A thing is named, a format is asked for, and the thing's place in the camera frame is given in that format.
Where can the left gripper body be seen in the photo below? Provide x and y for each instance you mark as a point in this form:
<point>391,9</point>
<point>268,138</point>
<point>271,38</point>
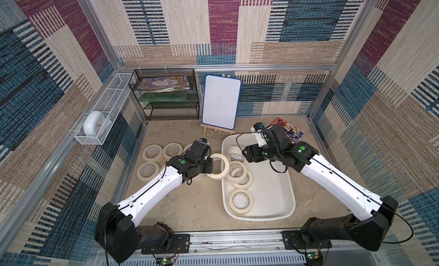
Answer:
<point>206,166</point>

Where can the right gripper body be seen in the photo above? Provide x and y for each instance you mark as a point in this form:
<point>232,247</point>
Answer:
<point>248,154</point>

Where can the masking tape roll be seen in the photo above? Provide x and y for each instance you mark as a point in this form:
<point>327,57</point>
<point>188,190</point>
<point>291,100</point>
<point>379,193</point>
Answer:
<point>171,150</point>
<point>246,183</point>
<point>218,166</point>
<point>241,201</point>
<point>235,154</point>
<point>153,153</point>
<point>187,148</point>
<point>237,172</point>
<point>147,170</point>

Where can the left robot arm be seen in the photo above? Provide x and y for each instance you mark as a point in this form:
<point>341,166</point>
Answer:
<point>118,231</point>

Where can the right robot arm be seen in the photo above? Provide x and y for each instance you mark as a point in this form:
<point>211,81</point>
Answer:
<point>371,215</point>

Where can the white plastic storage box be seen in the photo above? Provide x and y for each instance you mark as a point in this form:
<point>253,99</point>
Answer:
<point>272,193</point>

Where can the red manga book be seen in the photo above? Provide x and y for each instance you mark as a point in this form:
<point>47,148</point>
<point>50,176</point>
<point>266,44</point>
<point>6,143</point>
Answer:
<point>294,133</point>

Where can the blue framed whiteboard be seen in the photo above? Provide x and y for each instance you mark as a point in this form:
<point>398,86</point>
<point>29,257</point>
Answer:
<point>220,101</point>

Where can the green book on shelf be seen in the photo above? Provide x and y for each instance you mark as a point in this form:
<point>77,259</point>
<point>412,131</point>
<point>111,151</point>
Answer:
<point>174,96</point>

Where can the colourful magazine on shelf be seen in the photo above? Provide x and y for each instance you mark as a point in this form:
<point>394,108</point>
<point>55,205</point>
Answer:
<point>164,84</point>

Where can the white alarm clock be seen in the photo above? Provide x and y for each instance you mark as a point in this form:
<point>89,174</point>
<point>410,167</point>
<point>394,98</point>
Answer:
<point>96,124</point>

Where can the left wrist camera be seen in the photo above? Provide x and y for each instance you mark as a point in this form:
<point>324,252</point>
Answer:
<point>199,151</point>

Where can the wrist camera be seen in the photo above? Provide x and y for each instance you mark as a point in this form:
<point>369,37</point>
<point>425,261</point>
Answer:
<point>199,151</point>
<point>273,136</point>

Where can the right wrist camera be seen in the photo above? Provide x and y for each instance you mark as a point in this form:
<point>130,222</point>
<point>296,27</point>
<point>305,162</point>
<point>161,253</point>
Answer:
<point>273,136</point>

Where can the black wire shelf rack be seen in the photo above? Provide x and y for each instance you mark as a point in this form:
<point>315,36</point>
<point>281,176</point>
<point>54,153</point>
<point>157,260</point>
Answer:
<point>156,111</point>

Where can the white wire wall basket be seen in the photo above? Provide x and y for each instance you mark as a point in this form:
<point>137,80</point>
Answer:
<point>110,103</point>

